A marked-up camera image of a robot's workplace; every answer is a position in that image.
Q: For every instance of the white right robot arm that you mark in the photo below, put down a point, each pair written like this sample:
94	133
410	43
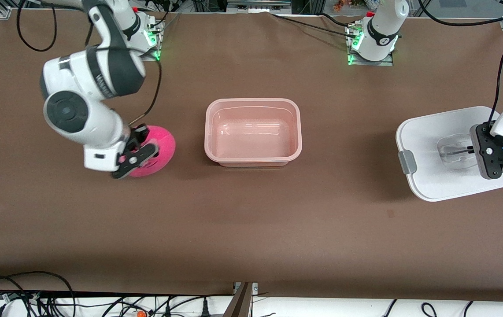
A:
84	119

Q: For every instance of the grey metal post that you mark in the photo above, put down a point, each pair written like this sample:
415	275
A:
240	304

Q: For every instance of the pink translucent plastic box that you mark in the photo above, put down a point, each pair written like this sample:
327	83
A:
251	136

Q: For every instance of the black table edge rail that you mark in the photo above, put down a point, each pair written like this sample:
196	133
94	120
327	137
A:
101	294

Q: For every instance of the black power plug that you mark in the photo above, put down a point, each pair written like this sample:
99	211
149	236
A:
205	308

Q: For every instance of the white box lid grey clips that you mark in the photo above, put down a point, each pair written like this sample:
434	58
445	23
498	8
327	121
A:
427	132

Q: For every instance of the brown table cover sheet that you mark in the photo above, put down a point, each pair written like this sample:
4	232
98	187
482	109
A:
251	229

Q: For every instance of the grey metal frame bar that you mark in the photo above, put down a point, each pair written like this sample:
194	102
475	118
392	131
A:
258	6

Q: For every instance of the right arm aluminium base plate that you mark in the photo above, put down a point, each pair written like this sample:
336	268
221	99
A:
152	55

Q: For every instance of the pink plush toy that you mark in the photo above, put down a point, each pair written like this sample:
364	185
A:
163	149

